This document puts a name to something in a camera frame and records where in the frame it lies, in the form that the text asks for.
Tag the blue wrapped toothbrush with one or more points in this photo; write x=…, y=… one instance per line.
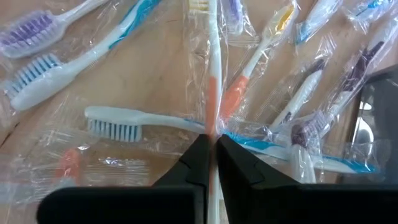
x=124, y=116
x=370, y=7
x=46, y=84
x=311, y=25

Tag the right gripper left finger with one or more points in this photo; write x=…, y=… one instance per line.
x=192, y=168

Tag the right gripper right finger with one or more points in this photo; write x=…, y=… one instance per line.
x=239, y=168

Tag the orange toothbrush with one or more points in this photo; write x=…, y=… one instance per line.
x=214, y=62
x=68, y=165
x=234, y=96

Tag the white wrapped toothbrush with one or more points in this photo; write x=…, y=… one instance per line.
x=301, y=165

